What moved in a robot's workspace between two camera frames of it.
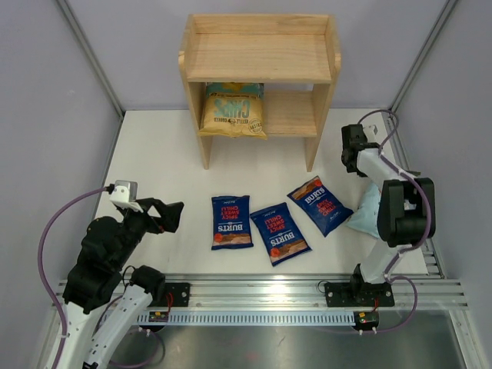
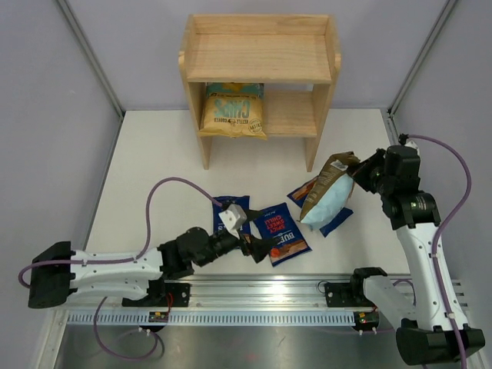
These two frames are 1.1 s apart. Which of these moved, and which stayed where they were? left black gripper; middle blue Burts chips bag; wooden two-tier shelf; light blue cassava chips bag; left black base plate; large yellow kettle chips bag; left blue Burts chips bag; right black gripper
Moved: light blue cassava chips bag; left black gripper; right black gripper
Stayed: wooden two-tier shelf; large yellow kettle chips bag; left black base plate; middle blue Burts chips bag; left blue Burts chips bag
